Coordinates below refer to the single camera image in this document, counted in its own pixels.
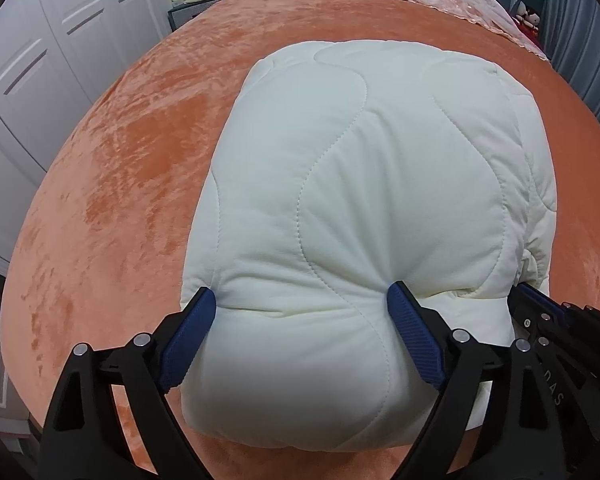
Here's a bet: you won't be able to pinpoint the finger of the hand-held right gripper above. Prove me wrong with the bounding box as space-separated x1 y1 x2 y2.
508 282 565 349

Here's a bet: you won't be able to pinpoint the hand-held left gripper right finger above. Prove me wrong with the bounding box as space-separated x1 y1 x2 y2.
386 280 587 480

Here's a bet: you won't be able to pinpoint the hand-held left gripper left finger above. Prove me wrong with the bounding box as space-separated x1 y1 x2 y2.
40 286 217 480

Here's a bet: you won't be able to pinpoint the white quilted coat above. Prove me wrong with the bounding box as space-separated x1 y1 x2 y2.
180 39 559 453

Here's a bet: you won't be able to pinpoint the orange plush blanket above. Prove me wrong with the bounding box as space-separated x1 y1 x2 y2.
2 0 600 480

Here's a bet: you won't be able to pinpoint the blue striped curtain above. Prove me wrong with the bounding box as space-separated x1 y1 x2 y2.
539 0 600 142

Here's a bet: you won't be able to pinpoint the small plush toy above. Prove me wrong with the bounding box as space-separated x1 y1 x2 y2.
510 0 542 32

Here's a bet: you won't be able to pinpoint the white wardrobe doors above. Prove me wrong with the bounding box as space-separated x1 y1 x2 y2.
0 0 242 277

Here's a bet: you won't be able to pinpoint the grey nightstand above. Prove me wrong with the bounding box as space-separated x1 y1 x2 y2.
167 0 217 32

